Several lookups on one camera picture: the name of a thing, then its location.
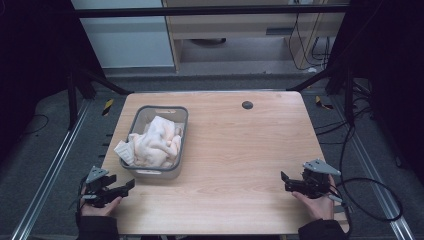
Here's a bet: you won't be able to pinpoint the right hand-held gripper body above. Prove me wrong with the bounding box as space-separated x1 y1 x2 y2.
293 158 342 200

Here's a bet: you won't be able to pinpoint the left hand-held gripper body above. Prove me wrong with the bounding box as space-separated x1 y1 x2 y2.
80 165 123 209

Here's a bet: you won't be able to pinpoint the cream white cloth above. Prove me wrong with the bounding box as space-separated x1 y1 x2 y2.
113 115 184 169

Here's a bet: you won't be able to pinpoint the grey plastic basket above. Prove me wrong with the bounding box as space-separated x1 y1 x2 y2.
118 105 190 180

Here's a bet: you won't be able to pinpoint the person's left hand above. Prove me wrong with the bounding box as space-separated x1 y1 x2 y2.
79 186 123 218

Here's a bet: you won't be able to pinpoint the person's right hand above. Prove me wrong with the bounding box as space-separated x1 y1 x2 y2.
291 174 336 221

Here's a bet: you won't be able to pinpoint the black metal stand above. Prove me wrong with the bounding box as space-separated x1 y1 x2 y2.
65 64 134 132
285 63 357 128

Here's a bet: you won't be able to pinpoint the white cabinet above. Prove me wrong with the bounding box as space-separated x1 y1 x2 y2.
70 0 176 70

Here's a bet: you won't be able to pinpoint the dark curtain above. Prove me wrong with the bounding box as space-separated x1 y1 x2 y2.
328 0 424 183
0 0 105 164

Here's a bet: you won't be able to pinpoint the light wooden desk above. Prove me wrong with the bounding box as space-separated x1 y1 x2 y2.
161 0 351 73

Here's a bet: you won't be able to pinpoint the black horizontal bar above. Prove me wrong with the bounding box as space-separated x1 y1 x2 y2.
74 4 350 19

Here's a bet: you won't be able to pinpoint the metal floor rail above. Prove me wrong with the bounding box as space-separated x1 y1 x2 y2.
9 99 93 240
331 95 417 240

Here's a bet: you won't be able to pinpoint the black looped cable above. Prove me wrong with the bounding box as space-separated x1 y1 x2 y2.
334 123 405 224

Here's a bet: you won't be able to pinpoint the black hanging cables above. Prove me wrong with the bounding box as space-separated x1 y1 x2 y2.
287 11 333 72

